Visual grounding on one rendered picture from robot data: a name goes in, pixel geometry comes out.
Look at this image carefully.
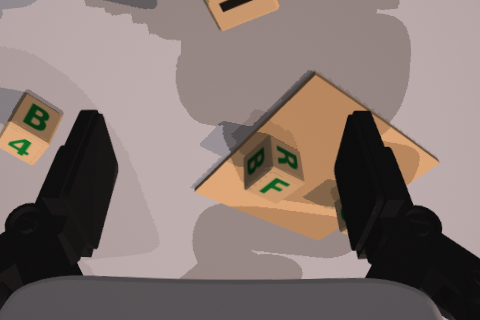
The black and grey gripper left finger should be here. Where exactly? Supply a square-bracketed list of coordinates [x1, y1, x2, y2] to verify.
[0, 110, 119, 310]

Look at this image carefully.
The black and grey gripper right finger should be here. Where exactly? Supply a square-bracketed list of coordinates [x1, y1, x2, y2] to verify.
[334, 111, 480, 320]

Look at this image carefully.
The tan square mat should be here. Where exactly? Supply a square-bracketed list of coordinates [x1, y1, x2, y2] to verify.
[195, 71, 440, 241]

